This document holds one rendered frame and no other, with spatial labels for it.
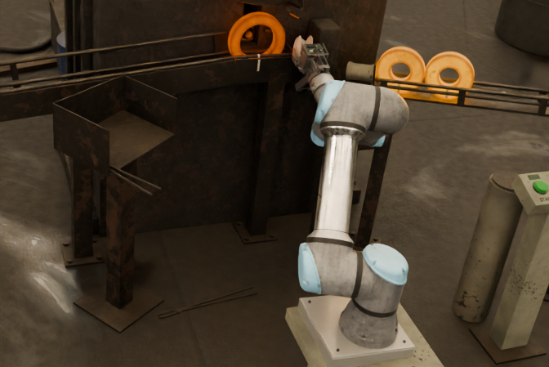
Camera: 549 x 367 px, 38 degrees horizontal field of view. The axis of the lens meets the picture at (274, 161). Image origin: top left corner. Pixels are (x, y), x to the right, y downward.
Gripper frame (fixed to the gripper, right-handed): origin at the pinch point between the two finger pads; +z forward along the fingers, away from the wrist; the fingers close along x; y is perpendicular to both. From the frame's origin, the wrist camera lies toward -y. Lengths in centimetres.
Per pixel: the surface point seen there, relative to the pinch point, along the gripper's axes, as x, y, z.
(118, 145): 63, -6, -32
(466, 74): -46, 8, -26
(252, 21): 15.8, 6.2, 3.3
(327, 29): -8.8, 4.5, 0.4
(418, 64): -33.9, 5.1, -17.8
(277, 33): 7.2, 2.2, 1.9
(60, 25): 57, -92, 120
